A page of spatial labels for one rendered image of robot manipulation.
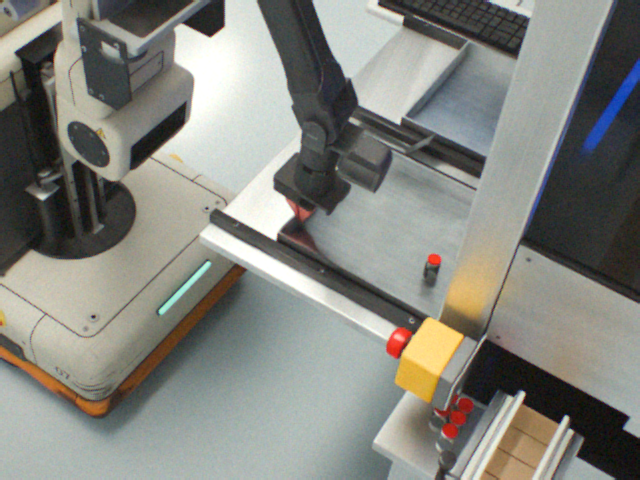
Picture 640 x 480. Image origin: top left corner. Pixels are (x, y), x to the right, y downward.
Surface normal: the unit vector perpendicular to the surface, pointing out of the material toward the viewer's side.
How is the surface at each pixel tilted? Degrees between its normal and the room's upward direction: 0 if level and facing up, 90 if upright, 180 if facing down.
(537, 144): 90
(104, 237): 0
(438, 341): 0
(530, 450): 0
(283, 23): 97
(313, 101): 97
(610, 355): 90
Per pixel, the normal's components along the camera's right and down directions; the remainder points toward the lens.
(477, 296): -0.53, 0.62
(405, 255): 0.08, -0.64
